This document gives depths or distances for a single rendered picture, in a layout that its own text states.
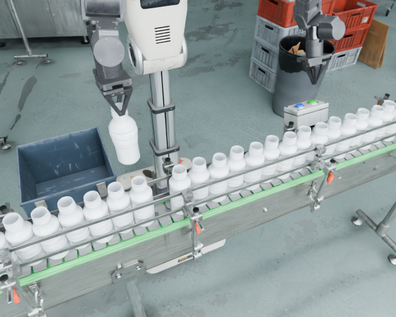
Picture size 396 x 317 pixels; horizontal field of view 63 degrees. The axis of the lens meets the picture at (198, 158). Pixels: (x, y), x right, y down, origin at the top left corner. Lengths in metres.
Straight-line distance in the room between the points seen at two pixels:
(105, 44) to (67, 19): 3.83
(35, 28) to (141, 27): 3.43
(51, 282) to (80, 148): 0.64
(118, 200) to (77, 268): 0.22
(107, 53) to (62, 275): 0.59
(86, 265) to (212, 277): 1.14
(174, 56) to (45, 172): 0.72
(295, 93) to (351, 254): 1.39
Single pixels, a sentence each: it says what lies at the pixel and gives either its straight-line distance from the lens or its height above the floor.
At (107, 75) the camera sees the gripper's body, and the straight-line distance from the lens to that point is 0.75.
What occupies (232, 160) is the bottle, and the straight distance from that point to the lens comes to 0.93.
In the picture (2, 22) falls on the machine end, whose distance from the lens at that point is 4.72.
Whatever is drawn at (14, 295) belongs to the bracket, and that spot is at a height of 1.06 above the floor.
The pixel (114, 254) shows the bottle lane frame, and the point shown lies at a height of 0.97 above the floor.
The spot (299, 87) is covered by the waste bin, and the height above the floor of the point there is 0.36.
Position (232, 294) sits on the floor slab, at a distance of 1.95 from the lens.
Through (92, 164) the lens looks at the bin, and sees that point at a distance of 1.52.
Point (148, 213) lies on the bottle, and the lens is 0.90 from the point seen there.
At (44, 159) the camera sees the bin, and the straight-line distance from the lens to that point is 1.47.
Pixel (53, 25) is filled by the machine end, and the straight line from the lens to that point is 4.55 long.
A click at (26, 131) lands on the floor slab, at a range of 3.19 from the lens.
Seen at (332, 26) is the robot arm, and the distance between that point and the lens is 1.14.
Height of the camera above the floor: 1.77
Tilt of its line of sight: 43 degrees down
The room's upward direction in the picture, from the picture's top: 1 degrees clockwise
